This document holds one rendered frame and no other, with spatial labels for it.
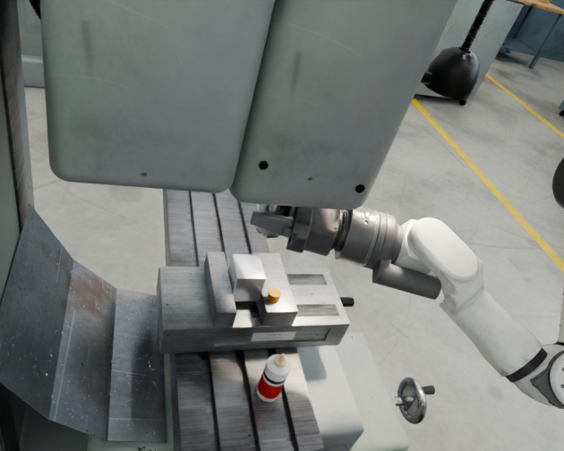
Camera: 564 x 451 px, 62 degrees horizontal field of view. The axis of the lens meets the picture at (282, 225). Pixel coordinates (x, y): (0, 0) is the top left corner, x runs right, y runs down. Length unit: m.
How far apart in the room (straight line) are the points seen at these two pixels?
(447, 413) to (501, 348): 1.57
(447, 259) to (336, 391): 0.43
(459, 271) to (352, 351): 0.61
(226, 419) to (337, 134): 0.50
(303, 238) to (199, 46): 0.32
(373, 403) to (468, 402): 1.23
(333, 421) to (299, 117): 0.63
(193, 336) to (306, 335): 0.22
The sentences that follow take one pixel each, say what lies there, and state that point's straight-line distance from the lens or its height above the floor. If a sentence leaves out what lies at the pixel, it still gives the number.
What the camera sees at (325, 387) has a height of 0.85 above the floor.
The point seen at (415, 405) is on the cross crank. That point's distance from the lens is 1.36.
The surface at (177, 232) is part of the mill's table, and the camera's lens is 1.10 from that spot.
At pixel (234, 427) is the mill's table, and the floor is 0.93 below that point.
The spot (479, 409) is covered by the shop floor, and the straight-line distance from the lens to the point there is 2.40.
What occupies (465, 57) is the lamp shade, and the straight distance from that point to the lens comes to 0.75.
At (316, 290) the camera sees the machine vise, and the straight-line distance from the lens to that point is 0.96.
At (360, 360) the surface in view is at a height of 0.73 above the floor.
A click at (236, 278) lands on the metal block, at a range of 0.82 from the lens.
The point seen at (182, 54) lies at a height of 1.50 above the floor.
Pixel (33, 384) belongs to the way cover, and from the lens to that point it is 0.78.
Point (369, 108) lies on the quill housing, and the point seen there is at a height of 1.46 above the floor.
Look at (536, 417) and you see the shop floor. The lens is 2.57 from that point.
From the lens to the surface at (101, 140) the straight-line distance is 0.49.
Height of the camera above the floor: 1.66
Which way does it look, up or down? 37 degrees down
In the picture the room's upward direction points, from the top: 18 degrees clockwise
